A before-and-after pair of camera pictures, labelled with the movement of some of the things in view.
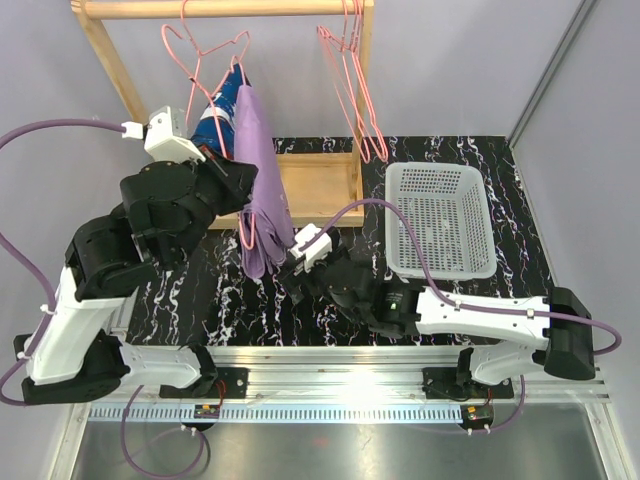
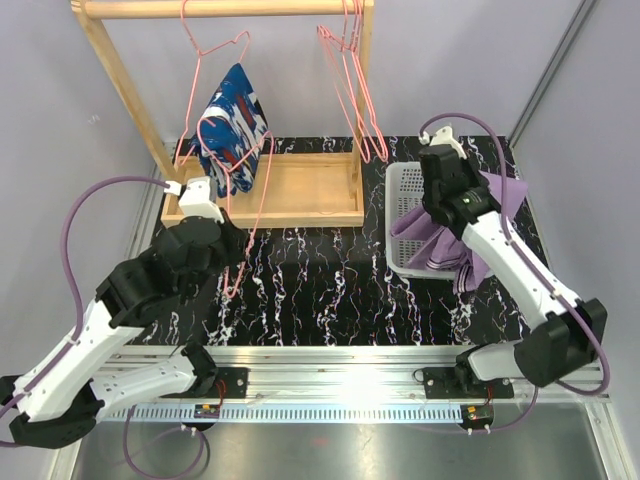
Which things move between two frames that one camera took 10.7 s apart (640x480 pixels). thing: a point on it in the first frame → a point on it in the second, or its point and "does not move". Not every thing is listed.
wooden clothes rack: (326, 189) does not move
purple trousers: (265, 227) → (443, 251)
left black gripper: (236, 179) → (237, 238)
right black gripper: (297, 278) → (478, 180)
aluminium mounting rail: (341, 385) does not move
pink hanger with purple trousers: (191, 44) → (227, 293)
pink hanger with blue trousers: (198, 59) → (229, 126)
